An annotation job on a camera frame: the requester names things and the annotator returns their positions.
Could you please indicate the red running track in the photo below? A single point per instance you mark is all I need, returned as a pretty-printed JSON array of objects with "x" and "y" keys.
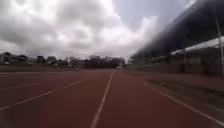
[{"x": 130, "y": 103}]

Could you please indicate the row of buildings and trees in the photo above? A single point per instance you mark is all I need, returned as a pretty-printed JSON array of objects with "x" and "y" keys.
[{"x": 66, "y": 61}]

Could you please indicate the grass field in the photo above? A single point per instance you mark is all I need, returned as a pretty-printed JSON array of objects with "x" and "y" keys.
[{"x": 36, "y": 68}]

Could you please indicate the grass strip beside track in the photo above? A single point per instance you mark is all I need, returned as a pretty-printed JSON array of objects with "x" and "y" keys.
[{"x": 196, "y": 87}]

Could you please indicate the roofed grandstand building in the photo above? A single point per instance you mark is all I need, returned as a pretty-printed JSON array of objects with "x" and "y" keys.
[{"x": 196, "y": 36}]

